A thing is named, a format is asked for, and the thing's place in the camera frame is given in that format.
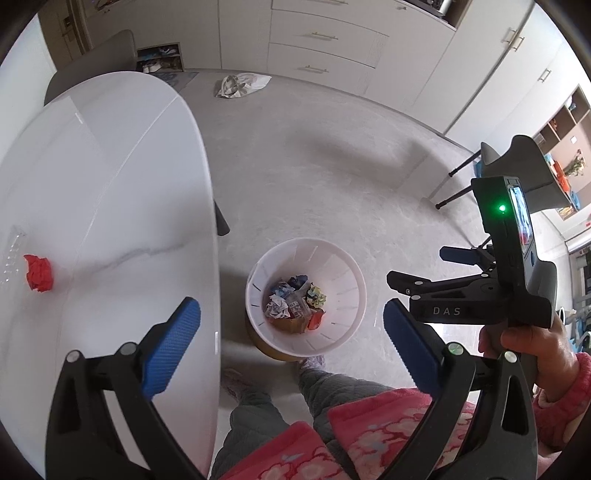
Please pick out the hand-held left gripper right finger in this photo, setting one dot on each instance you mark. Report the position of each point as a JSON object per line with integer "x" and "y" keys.
{"x": 411, "y": 341}

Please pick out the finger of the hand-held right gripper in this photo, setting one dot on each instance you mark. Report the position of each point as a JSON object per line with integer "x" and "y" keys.
{"x": 455, "y": 255}
{"x": 415, "y": 285}

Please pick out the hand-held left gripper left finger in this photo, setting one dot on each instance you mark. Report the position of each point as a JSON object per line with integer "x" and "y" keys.
{"x": 171, "y": 341}

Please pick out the white plastic waste bin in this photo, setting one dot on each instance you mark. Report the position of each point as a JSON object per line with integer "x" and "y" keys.
{"x": 332, "y": 277}

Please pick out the brown cardboard piece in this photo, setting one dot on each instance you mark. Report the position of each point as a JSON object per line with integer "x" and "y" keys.
{"x": 288, "y": 324}

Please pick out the person's right forearm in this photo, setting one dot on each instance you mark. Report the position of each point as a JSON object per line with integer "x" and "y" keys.
{"x": 563, "y": 415}

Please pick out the person's right hand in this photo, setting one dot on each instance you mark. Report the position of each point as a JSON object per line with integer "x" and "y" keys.
{"x": 549, "y": 355}

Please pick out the grey fuzzy slipper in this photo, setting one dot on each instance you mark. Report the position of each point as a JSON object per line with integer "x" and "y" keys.
{"x": 238, "y": 383}
{"x": 313, "y": 363}

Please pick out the pink floral jacket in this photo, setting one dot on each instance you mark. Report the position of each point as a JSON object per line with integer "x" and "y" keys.
{"x": 369, "y": 429}

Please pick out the red wrapper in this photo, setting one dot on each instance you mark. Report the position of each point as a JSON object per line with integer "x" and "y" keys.
{"x": 316, "y": 319}

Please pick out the yellow green wrapper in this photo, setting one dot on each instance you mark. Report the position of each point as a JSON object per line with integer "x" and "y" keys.
{"x": 316, "y": 295}

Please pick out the white crumpled paper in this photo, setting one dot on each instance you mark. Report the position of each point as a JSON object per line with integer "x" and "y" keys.
{"x": 277, "y": 307}

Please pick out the grey quilted pants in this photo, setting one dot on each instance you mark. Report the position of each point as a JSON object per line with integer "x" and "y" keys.
{"x": 258, "y": 420}

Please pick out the brown patterned packet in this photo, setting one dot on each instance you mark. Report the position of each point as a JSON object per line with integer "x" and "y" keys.
{"x": 298, "y": 308}

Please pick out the grey chair with black legs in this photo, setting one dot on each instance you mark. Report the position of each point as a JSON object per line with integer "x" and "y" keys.
{"x": 526, "y": 157}

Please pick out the blue white crumpled wrapper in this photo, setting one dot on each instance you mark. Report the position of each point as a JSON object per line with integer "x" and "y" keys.
{"x": 282, "y": 290}

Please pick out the black table leg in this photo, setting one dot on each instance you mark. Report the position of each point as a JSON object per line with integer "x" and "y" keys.
{"x": 222, "y": 219}

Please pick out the red crumpled paper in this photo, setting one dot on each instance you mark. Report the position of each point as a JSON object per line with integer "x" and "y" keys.
{"x": 39, "y": 273}

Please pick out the clear plastic tray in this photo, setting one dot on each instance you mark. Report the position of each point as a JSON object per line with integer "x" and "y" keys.
{"x": 11, "y": 254}

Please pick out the beige tall cabinet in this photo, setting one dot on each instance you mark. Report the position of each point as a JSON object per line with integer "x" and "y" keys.
{"x": 485, "y": 60}

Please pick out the beige drawer cabinet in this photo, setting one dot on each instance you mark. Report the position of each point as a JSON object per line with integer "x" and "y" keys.
{"x": 323, "y": 41}

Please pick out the grey blue floor mat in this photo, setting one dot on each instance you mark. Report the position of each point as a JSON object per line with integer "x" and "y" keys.
{"x": 178, "y": 78}

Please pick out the white tote bag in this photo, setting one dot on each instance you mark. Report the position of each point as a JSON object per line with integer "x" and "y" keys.
{"x": 240, "y": 85}

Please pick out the open shoe shelf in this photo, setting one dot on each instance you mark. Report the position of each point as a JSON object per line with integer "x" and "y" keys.
{"x": 157, "y": 57}

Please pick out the brown wooden door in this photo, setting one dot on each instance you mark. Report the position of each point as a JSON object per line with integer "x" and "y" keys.
{"x": 64, "y": 25}

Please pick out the open wall shelf unit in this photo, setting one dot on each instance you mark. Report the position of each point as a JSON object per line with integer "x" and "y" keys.
{"x": 565, "y": 138}

